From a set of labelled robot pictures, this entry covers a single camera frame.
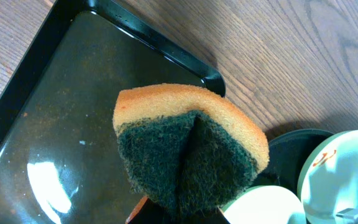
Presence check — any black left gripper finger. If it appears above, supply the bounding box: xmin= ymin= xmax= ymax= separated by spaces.
xmin=126 ymin=197 xmax=229 ymax=224

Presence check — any green plate with ketchup stain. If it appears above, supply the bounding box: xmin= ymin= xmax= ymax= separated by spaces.
xmin=297 ymin=130 xmax=358 ymax=223

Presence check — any orange green scrub sponge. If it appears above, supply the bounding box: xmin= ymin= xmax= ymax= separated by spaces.
xmin=112 ymin=83 xmax=269 ymax=220

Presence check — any pale green plate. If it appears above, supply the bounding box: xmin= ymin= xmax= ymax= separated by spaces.
xmin=222 ymin=185 xmax=306 ymax=224

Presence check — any round black tray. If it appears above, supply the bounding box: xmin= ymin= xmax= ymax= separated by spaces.
xmin=252 ymin=129 xmax=333 ymax=194

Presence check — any rectangular black water tray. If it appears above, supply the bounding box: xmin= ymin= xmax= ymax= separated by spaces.
xmin=0 ymin=1 xmax=226 ymax=223

